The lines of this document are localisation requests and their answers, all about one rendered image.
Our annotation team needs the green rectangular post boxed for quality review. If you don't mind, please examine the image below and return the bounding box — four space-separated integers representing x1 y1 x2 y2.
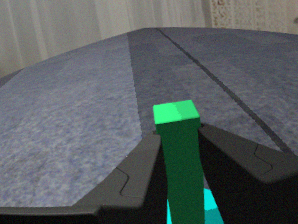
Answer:
153 100 205 224

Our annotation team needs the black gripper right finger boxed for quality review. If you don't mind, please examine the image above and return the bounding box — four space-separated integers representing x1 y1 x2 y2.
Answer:
198 123 298 224

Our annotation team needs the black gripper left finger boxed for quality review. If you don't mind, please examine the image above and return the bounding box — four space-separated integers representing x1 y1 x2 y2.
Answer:
0 131 168 224

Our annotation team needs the cyan circle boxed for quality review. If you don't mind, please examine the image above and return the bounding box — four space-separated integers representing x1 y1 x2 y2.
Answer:
168 188 223 224

